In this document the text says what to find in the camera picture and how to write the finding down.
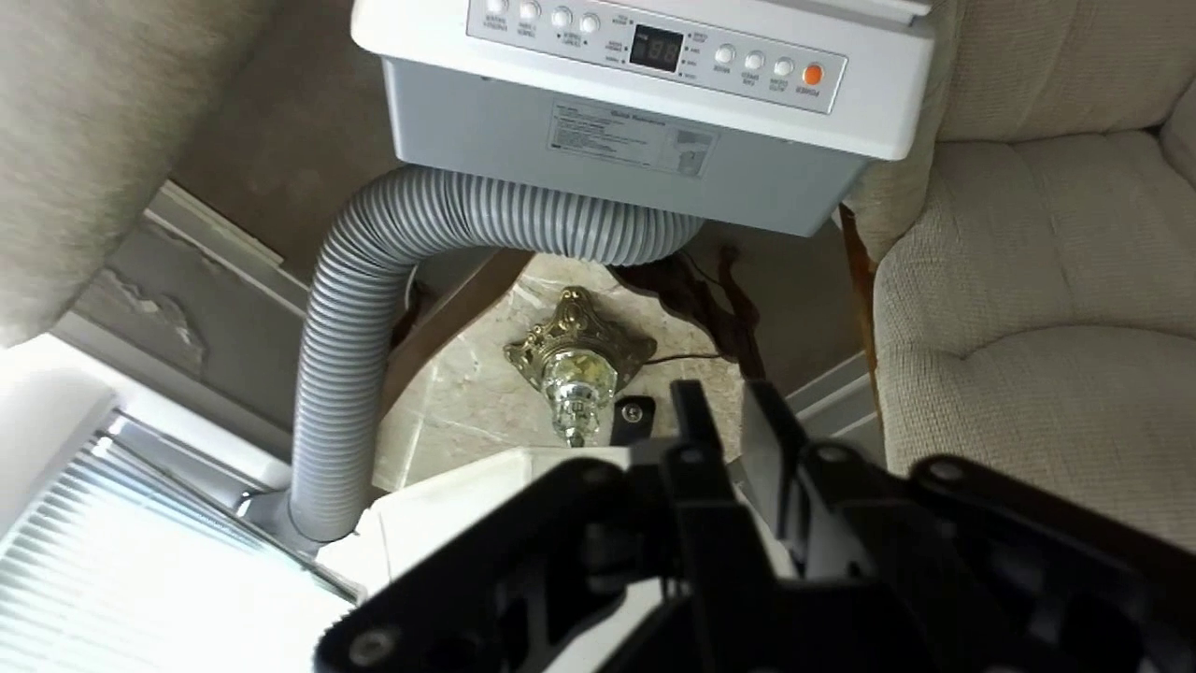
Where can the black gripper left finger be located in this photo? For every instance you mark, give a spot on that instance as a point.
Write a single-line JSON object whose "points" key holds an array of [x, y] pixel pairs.
{"points": [[562, 583]]}

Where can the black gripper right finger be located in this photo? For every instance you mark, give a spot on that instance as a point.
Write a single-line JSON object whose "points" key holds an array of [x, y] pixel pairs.
{"points": [[997, 573]]}

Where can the marble top side table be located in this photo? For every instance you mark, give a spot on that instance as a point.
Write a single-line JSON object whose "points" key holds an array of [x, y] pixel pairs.
{"points": [[462, 396]]}

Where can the beige upholstered armchair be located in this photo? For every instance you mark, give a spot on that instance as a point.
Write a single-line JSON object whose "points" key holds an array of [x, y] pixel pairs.
{"points": [[1032, 284]]}

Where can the white window blinds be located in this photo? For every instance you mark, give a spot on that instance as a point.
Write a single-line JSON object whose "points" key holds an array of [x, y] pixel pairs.
{"points": [[126, 583]]}

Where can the beige fabric sofa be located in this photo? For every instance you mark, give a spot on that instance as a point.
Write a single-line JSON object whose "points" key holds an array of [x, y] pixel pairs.
{"points": [[97, 149]]}

